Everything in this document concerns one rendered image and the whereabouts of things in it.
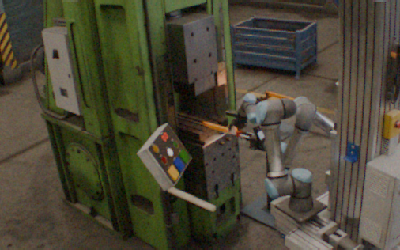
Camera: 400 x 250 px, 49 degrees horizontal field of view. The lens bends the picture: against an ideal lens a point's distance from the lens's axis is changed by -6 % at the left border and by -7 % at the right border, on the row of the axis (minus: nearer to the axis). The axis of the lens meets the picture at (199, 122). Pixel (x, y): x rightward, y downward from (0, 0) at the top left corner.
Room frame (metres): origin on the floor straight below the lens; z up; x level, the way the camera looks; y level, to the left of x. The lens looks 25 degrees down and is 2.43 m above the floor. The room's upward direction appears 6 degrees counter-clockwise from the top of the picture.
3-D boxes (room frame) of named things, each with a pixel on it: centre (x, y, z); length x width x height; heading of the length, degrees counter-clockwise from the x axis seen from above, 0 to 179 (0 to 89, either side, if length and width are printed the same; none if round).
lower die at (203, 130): (3.11, 0.09, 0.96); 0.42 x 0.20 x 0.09; 46
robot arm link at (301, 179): (2.17, -0.54, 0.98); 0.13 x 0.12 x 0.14; 98
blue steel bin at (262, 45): (7.00, -1.29, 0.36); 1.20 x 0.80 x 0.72; 52
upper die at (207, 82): (3.11, 0.09, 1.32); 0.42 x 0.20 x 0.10; 46
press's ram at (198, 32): (3.14, 0.06, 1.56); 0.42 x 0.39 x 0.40; 46
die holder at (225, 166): (3.16, 0.06, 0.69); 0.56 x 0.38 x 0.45; 46
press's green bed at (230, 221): (3.16, 0.06, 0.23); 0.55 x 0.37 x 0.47; 46
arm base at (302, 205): (2.17, -0.54, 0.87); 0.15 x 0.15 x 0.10
